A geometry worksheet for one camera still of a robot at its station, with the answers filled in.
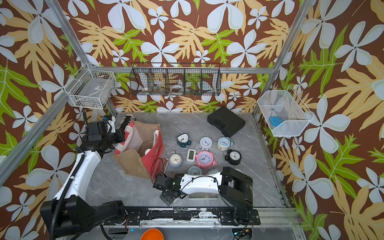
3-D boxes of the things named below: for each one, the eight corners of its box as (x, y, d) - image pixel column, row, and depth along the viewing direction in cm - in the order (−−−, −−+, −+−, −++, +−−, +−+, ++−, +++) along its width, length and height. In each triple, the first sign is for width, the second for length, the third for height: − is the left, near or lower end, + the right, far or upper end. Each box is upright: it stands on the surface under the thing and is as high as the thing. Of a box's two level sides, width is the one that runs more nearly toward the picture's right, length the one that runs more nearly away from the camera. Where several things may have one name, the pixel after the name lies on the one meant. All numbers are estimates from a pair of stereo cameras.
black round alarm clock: (222, 160, 96) (223, 157, 93) (228, 149, 101) (229, 147, 98) (237, 167, 93) (238, 165, 90) (242, 156, 98) (243, 153, 95)
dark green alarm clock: (180, 149, 101) (180, 146, 97) (175, 139, 106) (175, 135, 103) (192, 145, 103) (192, 142, 100) (187, 135, 108) (187, 132, 105)
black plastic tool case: (227, 138, 107) (228, 134, 103) (206, 120, 118) (207, 116, 114) (244, 125, 115) (246, 121, 111) (223, 110, 126) (224, 105, 122)
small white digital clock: (186, 161, 95) (186, 160, 93) (187, 150, 100) (186, 148, 98) (195, 161, 95) (195, 160, 93) (195, 150, 100) (195, 148, 98)
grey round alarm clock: (168, 167, 92) (167, 165, 89) (169, 155, 97) (169, 153, 94) (181, 167, 92) (181, 165, 89) (182, 155, 97) (182, 153, 94)
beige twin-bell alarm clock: (217, 150, 100) (218, 147, 97) (216, 139, 106) (217, 136, 103) (232, 150, 100) (234, 147, 97) (230, 140, 106) (231, 136, 103)
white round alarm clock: (199, 150, 100) (200, 147, 97) (199, 139, 106) (199, 136, 103) (212, 150, 100) (212, 147, 98) (211, 139, 106) (211, 136, 103)
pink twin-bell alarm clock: (200, 170, 92) (200, 168, 90) (195, 155, 98) (195, 153, 96) (217, 165, 94) (218, 163, 92) (211, 150, 100) (211, 148, 98)
